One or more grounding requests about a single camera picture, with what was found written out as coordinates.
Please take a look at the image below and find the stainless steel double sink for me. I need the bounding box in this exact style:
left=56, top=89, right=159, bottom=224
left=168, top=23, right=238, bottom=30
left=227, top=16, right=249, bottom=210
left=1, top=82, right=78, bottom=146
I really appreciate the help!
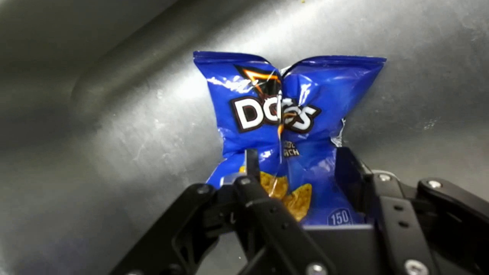
left=0, top=0, right=489, bottom=275

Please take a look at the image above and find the blue Doritos chip bag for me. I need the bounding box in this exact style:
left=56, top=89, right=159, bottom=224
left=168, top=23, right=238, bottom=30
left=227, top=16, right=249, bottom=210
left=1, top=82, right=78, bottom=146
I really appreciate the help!
left=191, top=49, right=388, bottom=228

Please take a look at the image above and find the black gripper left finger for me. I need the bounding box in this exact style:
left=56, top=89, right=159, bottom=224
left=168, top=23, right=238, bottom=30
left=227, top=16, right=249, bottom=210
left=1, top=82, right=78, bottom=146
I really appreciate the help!
left=108, top=150, right=337, bottom=275

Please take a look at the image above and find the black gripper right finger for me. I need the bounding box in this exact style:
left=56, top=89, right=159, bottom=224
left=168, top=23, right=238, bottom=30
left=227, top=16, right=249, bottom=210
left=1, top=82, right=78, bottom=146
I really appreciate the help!
left=336, top=146, right=489, bottom=275

